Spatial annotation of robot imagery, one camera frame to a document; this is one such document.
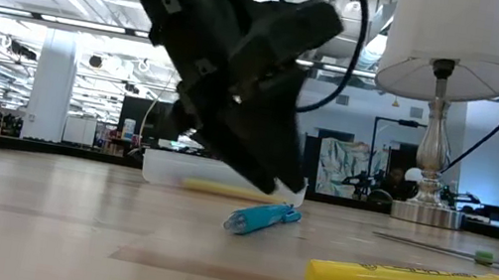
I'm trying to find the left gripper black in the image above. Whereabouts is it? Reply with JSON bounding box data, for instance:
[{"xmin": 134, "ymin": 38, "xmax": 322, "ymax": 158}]
[{"xmin": 138, "ymin": 0, "xmax": 348, "ymax": 203}]

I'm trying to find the blue pen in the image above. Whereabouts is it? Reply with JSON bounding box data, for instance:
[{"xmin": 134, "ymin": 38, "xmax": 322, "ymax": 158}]
[{"xmin": 221, "ymin": 193, "xmax": 306, "ymax": 245}]

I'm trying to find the clear plastic pencil box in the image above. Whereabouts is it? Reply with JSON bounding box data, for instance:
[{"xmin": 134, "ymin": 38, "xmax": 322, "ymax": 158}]
[{"xmin": 138, "ymin": 147, "xmax": 312, "ymax": 209}]

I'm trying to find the grey crumpled sheet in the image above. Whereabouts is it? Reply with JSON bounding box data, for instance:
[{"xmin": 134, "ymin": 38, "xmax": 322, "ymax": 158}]
[{"xmin": 312, "ymin": 134, "xmax": 393, "ymax": 206}]

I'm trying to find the black monitor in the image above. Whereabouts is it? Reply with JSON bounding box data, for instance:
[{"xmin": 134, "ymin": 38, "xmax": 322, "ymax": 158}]
[{"xmin": 115, "ymin": 94, "xmax": 186, "ymax": 151}]

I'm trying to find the white bottle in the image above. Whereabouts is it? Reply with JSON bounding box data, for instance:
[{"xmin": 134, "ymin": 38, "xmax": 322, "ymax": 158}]
[{"xmin": 120, "ymin": 116, "xmax": 138, "ymax": 143}]

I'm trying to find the person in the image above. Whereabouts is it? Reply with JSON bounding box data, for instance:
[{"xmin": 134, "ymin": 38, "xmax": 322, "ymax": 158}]
[{"xmin": 385, "ymin": 165, "xmax": 408, "ymax": 188}]

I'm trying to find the white round object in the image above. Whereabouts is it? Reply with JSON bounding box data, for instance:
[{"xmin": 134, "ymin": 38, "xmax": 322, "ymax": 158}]
[{"xmin": 402, "ymin": 165, "xmax": 425, "ymax": 185}]

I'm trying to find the white cabinet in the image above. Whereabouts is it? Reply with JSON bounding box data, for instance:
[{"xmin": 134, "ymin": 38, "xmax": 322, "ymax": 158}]
[{"xmin": 61, "ymin": 114, "xmax": 99, "ymax": 149}]

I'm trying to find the table lamp white shade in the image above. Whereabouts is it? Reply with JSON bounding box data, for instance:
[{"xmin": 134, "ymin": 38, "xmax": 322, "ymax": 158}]
[{"xmin": 352, "ymin": 0, "xmax": 499, "ymax": 237}]

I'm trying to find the white column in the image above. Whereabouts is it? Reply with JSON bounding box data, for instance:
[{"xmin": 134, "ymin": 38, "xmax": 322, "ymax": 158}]
[{"xmin": 20, "ymin": 24, "xmax": 85, "ymax": 146}]

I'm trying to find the long white light strip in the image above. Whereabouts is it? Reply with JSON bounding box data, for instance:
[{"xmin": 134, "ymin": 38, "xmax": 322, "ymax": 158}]
[{"xmin": 0, "ymin": 5, "xmax": 378, "ymax": 78}]

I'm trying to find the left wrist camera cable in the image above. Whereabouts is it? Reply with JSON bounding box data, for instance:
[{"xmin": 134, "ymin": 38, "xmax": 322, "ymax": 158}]
[{"xmin": 186, "ymin": 0, "xmax": 374, "ymax": 123}]

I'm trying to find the black metal frame stand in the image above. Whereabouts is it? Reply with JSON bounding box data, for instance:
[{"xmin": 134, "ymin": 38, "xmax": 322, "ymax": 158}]
[{"xmin": 363, "ymin": 114, "xmax": 429, "ymax": 198}]

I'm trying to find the black aluminium table frame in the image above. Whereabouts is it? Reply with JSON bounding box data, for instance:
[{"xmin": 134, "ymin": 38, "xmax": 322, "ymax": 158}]
[{"xmin": 0, "ymin": 130, "xmax": 499, "ymax": 242}]

